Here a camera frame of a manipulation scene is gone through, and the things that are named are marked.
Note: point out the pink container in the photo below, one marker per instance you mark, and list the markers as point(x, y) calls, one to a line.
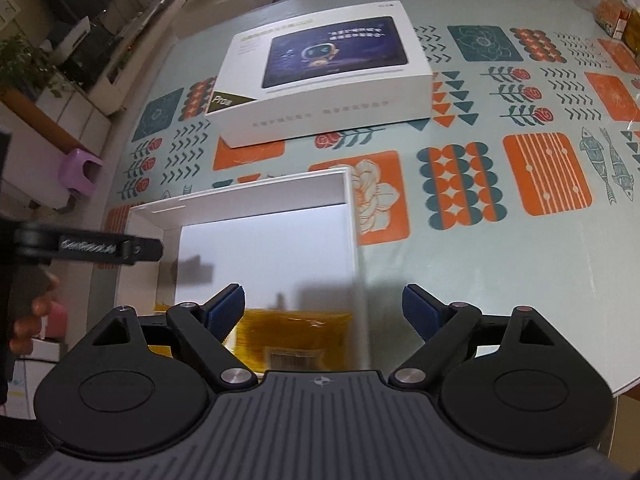
point(56, 322)

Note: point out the purple plastic stool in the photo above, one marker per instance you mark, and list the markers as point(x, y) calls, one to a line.
point(80, 172)

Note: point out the yellow plastic packet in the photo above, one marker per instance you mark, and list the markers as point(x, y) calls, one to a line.
point(292, 340)

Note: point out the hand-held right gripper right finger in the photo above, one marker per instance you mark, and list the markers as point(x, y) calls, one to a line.
point(419, 311)

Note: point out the patterned tablecloth desktop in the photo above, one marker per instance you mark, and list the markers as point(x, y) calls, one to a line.
point(500, 270)

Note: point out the person's left hand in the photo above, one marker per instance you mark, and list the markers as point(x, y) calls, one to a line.
point(29, 330)

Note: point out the orange snack box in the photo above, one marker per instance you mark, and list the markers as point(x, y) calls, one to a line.
point(612, 15)

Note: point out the white box base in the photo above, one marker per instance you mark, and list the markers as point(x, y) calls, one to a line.
point(150, 220)

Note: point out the green potted plant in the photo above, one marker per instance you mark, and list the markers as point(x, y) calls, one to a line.
point(22, 67)

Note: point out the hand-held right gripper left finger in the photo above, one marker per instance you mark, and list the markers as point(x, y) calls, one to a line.
point(226, 314)

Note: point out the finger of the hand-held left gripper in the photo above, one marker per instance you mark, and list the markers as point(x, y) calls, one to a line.
point(102, 248)

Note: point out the white tablet box lid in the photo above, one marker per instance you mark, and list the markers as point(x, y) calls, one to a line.
point(320, 75)

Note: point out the white low cabinet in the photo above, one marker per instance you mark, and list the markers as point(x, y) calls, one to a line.
point(130, 55)

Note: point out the white sheet insert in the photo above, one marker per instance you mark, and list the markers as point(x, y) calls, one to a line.
point(270, 250)

